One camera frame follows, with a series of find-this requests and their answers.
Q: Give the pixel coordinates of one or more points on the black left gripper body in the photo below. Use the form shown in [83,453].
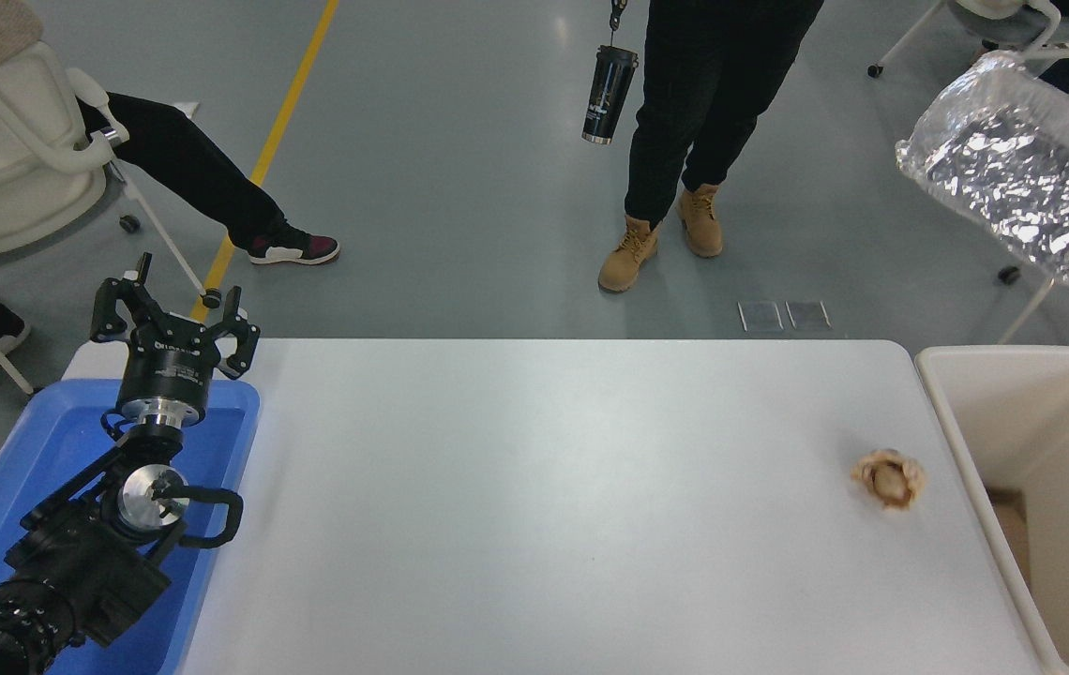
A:
[169,361]

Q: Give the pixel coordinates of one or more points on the foil plate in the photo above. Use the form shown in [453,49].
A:
[1031,178]

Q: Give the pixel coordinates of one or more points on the blue plastic tray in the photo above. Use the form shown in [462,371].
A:
[47,450]

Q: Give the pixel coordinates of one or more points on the seated person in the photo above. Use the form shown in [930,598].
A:
[178,159]

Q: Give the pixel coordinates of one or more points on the white office chair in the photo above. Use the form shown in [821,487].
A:
[9,159]

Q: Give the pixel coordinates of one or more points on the standing person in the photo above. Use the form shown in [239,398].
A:
[685,94]

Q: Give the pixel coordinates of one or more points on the crumpled tan paper ball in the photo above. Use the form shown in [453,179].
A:
[889,480]

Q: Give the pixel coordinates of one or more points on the white grey wheeled chair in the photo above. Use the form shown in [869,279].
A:
[1027,314]
[1013,23]

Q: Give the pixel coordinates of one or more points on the brown cardboard piece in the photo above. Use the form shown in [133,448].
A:
[1013,534]

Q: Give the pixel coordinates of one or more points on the large pale bin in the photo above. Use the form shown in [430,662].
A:
[1060,422]

